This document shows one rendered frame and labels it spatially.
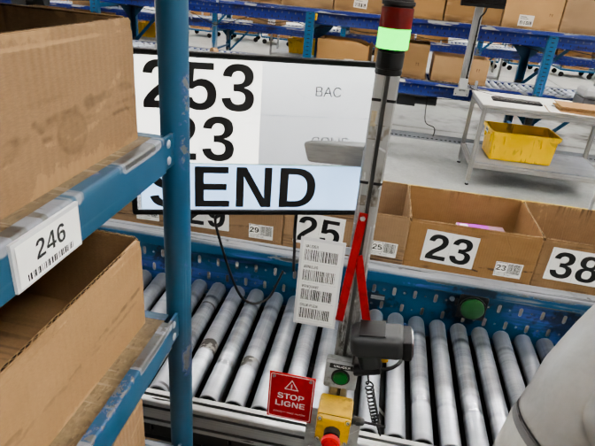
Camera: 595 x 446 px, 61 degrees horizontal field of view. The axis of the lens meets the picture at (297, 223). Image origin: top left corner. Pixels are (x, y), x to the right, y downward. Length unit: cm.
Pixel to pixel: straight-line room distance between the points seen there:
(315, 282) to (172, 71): 62
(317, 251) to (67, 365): 60
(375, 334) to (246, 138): 44
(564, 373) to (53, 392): 37
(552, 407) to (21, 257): 34
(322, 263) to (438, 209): 97
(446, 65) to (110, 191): 550
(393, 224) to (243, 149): 74
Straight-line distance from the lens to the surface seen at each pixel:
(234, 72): 94
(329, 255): 96
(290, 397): 118
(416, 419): 135
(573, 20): 623
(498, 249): 165
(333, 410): 113
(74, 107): 39
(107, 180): 38
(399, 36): 84
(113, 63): 43
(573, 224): 199
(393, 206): 187
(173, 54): 47
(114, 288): 49
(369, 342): 99
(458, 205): 189
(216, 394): 133
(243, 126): 95
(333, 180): 101
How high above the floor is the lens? 168
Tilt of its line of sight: 26 degrees down
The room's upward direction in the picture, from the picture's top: 5 degrees clockwise
